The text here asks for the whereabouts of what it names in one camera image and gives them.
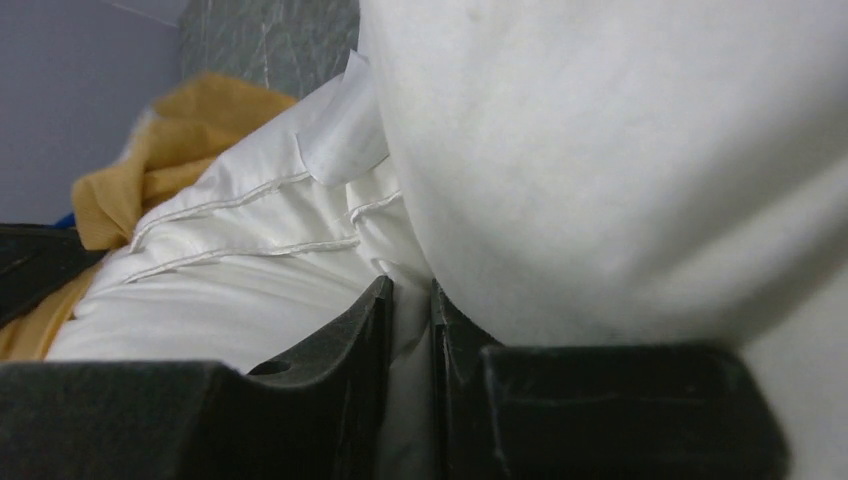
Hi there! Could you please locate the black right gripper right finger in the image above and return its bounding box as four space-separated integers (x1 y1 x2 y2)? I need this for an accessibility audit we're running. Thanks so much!
431 285 791 479

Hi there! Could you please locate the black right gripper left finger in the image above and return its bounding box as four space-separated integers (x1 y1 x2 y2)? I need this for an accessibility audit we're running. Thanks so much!
1 276 393 479

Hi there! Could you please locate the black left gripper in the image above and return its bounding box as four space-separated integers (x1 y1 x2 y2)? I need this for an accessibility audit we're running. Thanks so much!
1 223 106 327

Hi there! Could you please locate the blue and orange pillowcase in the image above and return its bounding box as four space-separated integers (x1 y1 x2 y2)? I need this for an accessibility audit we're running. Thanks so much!
1 73 297 361

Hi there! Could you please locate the white pillow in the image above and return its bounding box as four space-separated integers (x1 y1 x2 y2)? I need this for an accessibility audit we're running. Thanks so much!
47 1 847 479

